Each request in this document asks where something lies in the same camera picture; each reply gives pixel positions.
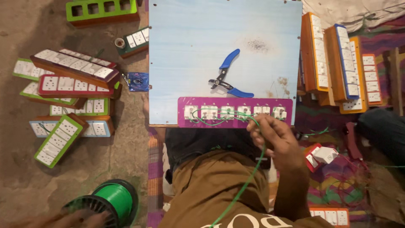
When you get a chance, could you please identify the person's left hand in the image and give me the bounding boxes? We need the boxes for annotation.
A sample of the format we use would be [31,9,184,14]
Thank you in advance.
[61,210,112,228]

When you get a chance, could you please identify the person's right hand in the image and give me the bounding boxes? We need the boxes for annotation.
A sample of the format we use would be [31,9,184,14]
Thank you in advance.
[246,114,305,172]

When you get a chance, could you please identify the green electrical wire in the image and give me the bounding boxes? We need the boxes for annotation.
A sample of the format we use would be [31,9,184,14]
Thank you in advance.
[190,109,287,228]

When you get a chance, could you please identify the dark trousers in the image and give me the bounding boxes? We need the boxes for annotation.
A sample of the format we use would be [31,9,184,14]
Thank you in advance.
[165,127,273,185]

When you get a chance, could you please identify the white socket module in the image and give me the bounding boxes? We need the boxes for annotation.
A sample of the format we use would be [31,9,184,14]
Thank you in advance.
[313,146,339,164]

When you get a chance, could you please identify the brown shirt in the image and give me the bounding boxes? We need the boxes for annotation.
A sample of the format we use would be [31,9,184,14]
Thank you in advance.
[158,149,336,228]

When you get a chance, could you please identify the tall orange switchboard box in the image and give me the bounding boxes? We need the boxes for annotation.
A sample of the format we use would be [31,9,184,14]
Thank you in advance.
[300,12,330,93]

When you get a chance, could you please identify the dark red plastic piece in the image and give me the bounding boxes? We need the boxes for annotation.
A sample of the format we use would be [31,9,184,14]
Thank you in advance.
[344,122,364,160]

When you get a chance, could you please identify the light blue work board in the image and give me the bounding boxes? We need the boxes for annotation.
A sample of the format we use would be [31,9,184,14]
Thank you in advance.
[148,0,303,126]

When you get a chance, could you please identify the blue-faced switchboard box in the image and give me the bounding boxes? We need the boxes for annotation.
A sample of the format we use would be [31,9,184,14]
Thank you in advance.
[325,23,360,102]

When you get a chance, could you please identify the orange switchboard with white sockets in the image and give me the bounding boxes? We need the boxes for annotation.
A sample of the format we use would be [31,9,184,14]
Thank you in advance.
[309,207,350,228]

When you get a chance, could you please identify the dark trouser leg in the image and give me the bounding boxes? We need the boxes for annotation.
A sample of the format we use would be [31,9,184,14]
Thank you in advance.
[357,108,405,173]

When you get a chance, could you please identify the blue plastic packet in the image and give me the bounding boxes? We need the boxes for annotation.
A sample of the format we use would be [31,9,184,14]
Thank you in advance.
[123,72,150,92]

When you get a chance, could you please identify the pile of switchboard boxes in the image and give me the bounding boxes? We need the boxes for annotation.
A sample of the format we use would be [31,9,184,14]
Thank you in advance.
[12,48,123,169]

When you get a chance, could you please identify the beige cloth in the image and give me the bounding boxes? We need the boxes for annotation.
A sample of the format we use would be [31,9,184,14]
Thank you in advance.
[301,0,405,33]

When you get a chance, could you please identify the dark green switchboard box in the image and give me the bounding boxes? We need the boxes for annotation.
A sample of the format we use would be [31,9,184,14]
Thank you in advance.
[118,27,149,59]

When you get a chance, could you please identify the empty green switchboard box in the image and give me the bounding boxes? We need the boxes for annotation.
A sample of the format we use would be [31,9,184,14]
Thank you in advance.
[65,0,140,28]

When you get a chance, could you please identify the black spool of green wire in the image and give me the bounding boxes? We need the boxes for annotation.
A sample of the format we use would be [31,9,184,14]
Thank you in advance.
[62,179,139,228]

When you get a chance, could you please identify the blue-handled wire stripper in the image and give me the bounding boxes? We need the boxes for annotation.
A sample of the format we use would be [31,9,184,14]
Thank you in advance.
[208,48,254,98]

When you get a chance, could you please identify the short green wire scrap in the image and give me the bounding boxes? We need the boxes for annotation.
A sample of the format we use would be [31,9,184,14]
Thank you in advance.
[299,127,330,137]

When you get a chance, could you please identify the red switch panel piece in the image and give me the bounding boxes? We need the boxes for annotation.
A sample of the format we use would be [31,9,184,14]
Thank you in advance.
[304,143,323,173]

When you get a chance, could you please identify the purple switch panel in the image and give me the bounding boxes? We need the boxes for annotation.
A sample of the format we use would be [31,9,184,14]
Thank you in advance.
[177,96,293,129]

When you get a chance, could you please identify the small orange switch panel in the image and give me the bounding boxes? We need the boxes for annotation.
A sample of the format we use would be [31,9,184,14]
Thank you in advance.
[362,53,383,106]

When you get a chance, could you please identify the wooden frame piece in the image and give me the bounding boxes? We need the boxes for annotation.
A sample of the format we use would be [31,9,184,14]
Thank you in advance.
[389,47,404,116]

